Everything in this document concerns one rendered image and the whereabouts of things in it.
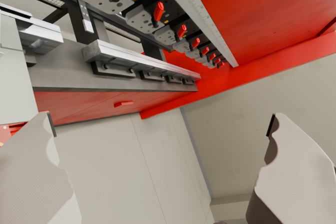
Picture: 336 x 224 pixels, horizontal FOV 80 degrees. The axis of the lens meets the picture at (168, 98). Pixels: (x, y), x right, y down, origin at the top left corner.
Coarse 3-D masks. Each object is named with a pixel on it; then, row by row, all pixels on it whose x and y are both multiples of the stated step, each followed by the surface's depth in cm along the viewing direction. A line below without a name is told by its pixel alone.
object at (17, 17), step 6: (0, 6) 48; (6, 6) 49; (12, 12) 51; (18, 12) 52; (24, 12) 53; (18, 18) 51; (24, 18) 53; (18, 24) 53; (24, 24) 54; (30, 24) 55
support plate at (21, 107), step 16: (0, 16) 47; (0, 32) 46; (16, 32) 49; (0, 48) 45; (16, 48) 48; (0, 64) 44; (16, 64) 47; (0, 80) 43; (16, 80) 46; (0, 96) 42; (16, 96) 44; (32, 96) 48; (0, 112) 41; (16, 112) 43; (32, 112) 46
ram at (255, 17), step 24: (216, 0) 69; (240, 0) 74; (264, 0) 81; (288, 0) 89; (312, 0) 98; (216, 24) 89; (240, 24) 99; (264, 24) 111; (288, 24) 126; (312, 24) 147; (240, 48) 148; (264, 48) 177
